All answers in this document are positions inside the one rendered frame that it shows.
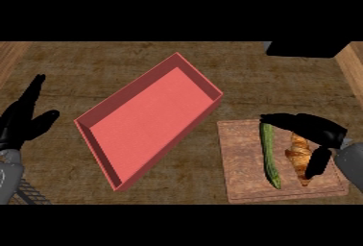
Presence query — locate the dark wire rack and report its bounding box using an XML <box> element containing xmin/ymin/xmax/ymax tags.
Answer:
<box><xmin>8</xmin><ymin>178</ymin><xmax>55</xmax><ymax>206</ymax></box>

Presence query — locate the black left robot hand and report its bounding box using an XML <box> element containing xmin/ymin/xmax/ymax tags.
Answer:
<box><xmin>0</xmin><ymin>73</ymin><xmax>61</xmax><ymax>152</ymax></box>

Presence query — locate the golden brown croissant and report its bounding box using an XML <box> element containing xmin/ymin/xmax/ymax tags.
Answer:
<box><xmin>284</xmin><ymin>131</ymin><xmax>315</xmax><ymax>187</ymax></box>

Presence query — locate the long green squash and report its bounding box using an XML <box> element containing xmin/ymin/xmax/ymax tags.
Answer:
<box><xmin>259</xmin><ymin>122</ymin><xmax>284</xmax><ymax>190</ymax></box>

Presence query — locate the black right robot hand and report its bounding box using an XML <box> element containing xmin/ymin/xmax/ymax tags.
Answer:
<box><xmin>260</xmin><ymin>112</ymin><xmax>349</xmax><ymax>181</ymax></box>

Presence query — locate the wooden cutting board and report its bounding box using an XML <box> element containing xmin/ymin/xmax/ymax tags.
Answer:
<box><xmin>216</xmin><ymin>118</ymin><xmax>352</xmax><ymax>205</ymax></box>

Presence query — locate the black appliance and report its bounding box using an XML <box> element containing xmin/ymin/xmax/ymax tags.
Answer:
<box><xmin>265</xmin><ymin>40</ymin><xmax>352</xmax><ymax>59</ymax></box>

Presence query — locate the red shallow box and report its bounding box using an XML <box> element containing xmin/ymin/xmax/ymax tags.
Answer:
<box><xmin>73</xmin><ymin>52</ymin><xmax>225</xmax><ymax>192</ymax></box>

